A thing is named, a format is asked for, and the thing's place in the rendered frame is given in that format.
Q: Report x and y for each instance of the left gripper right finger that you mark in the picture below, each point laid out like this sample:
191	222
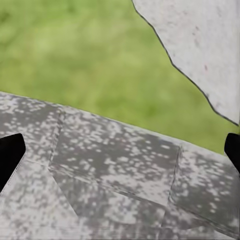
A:
232	149

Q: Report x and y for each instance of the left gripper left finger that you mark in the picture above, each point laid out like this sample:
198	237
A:
12	149

